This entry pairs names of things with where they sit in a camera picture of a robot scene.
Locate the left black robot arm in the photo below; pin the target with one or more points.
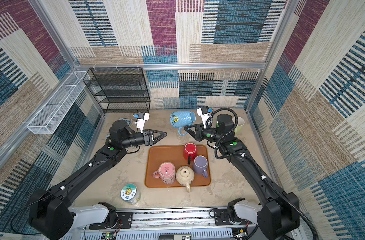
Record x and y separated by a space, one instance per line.
50 211

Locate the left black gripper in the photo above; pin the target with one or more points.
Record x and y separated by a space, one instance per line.
149 133

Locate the red mug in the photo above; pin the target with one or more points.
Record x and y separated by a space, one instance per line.
190 152

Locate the purple mug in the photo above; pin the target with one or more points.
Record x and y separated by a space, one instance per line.
200 166

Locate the clear jar green lid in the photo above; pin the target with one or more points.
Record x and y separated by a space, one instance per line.
130 194

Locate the paperback book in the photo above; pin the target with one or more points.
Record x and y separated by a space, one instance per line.
128 121

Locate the light green mug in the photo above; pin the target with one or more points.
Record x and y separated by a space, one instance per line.
240 124

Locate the brown plastic tray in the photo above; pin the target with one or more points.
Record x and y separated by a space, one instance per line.
174 155

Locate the black wire shelf rack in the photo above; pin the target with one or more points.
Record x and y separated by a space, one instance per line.
119 90

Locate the pink ghost mug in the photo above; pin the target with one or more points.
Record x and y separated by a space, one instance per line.
166 172

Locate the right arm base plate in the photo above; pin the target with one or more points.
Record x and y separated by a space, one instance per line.
222 218

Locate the beige ceramic teapot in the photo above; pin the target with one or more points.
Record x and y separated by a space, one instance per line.
185 176

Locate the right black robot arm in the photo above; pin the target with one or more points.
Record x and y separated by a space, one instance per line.
275 214

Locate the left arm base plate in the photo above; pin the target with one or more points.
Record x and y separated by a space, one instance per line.
123 220

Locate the white wire mesh basket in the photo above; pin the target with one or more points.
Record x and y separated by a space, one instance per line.
47 120

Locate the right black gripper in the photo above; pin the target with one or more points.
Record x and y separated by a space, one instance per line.
198 134

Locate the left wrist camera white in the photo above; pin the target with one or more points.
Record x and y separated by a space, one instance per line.
141 118

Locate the blue dotted mug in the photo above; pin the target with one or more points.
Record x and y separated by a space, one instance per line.
180 119

